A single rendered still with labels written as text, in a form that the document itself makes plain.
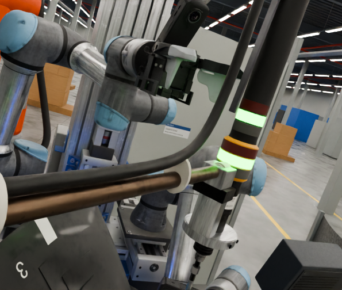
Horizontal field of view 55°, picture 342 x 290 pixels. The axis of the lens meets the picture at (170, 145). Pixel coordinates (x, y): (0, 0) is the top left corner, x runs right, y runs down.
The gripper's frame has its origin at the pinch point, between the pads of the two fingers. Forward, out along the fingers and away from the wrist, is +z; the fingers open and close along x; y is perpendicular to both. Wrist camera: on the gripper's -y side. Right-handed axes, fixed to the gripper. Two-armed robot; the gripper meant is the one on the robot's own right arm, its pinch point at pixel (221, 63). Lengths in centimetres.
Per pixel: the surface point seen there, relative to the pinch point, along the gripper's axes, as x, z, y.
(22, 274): 20.9, 7.6, 25.2
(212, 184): 4.5, 10.7, 13.2
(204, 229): 2.8, 10.2, 19.0
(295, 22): -0.1, 9.6, -5.8
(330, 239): -208, -75, 79
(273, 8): 2.0, 7.9, -6.5
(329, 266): -73, -9, 43
